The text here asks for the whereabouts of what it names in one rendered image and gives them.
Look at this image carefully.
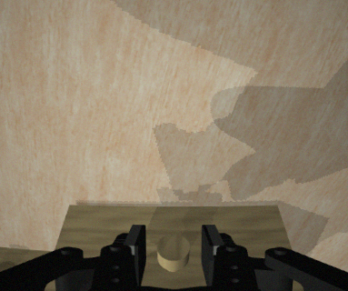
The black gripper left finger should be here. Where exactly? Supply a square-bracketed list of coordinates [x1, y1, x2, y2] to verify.
[0, 225, 146, 291]

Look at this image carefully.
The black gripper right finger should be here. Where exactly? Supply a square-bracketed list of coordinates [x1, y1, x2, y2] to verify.
[201, 225, 348, 291]

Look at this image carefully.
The light wooden chest of drawers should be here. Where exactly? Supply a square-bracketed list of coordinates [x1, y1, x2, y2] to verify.
[0, 247, 52, 256]

